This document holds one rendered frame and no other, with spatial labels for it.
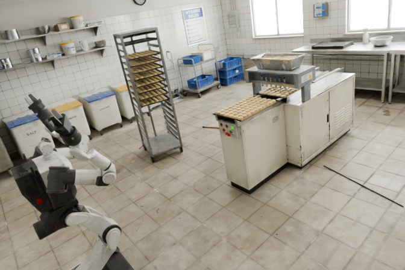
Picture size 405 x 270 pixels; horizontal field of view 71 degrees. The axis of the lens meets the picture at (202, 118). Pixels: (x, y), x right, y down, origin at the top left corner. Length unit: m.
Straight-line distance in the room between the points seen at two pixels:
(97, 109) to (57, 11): 1.92
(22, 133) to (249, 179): 3.78
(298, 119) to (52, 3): 4.74
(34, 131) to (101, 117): 1.14
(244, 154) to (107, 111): 3.45
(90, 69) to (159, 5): 2.17
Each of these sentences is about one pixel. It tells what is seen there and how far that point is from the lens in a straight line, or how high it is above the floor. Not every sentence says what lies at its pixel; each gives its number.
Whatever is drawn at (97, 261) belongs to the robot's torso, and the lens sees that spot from 2.43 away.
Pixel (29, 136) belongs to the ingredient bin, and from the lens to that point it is 5.44.
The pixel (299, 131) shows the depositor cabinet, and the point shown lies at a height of 0.54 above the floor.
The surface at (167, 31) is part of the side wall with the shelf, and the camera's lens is 7.04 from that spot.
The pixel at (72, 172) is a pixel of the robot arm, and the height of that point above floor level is 1.20.
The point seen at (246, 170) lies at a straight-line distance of 2.99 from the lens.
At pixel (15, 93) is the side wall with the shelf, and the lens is 5.96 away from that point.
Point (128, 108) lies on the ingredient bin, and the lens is 5.89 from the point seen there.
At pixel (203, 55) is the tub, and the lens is 6.80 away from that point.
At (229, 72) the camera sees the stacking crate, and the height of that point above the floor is 0.32.
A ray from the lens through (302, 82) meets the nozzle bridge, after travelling 3.11.
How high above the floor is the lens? 1.94
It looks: 21 degrees down
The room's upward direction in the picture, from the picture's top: 10 degrees counter-clockwise
